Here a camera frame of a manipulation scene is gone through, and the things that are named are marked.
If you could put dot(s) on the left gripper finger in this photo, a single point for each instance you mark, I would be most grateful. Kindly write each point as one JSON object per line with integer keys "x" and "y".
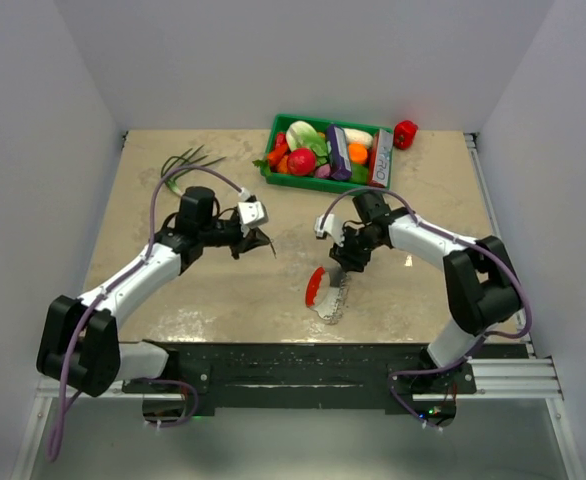
{"x": 257, "y": 238}
{"x": 241, "y": 248}

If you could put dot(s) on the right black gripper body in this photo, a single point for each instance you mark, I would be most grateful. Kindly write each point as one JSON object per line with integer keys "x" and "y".
{"x": 356, "y": 241}

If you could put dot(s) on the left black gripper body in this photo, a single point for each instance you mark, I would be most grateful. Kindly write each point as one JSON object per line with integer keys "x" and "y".
{"x": 221, "y": 233}

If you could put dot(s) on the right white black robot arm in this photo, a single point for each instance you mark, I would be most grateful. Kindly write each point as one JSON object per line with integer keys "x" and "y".
{"x": 481, "y": 287}

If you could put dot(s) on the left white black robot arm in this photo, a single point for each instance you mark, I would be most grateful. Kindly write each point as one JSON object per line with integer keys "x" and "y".
{"x": 80, "y": 345}

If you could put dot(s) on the orange carrot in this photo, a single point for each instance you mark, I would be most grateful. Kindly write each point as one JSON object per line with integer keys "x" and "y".
{"x": 282, "y": 166}

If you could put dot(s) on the green vegetable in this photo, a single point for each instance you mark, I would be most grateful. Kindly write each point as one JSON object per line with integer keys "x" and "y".
{"x": 359, "y": 174}

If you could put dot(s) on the red chili pepper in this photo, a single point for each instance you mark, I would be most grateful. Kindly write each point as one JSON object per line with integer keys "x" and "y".
{"x": 280, "y": 148}

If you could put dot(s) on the green spring onion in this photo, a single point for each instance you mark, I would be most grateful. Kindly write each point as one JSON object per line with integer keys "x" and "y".
{"x": 192, "y": 156}

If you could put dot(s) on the purple sweet potato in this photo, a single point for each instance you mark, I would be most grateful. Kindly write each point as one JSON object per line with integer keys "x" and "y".
{"x": 323, "y": 172}

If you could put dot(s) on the purple white box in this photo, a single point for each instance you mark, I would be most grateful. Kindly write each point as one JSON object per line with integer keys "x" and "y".
{"x": 337, "y": 147}

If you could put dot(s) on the red apple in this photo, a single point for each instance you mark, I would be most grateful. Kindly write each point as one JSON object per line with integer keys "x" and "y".
{"x": 301, "y": 162}

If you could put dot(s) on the orange fruit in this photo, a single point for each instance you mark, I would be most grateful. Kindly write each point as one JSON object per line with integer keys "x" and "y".
{"x": 358, "y": 153}

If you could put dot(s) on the red grey box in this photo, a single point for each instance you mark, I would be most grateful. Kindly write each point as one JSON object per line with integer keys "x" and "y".
{"x": 380, "y": 161}

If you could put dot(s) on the white green cabbage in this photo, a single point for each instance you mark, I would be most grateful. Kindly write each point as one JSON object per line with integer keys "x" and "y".
{"x": 301, "y": 134}

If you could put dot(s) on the white radish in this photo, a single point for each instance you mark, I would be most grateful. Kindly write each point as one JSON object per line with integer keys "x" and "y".
{"x": 360, "y": 137}

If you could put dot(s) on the green plastic bin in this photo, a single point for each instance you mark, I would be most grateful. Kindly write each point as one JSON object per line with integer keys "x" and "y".
{"x": 309, "y": 182}

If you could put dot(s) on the red bell pepper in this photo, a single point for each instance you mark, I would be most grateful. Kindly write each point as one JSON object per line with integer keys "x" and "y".
{"x": 404, "y": 134}

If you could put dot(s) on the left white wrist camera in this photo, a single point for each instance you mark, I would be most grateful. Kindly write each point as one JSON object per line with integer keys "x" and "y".
{"x": 252, "y": 212}

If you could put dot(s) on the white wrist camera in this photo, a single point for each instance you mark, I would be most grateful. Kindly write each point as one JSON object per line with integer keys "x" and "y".
{"x": 328, "y": 225}
{"x": 252, "y": 212}

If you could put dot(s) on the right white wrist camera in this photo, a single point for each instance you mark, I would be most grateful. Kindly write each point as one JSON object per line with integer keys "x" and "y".
{"x": 328, "y": 225}

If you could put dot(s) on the black base frame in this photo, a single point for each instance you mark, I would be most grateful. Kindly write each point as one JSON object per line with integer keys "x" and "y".
{"x": 296, "y": 376}

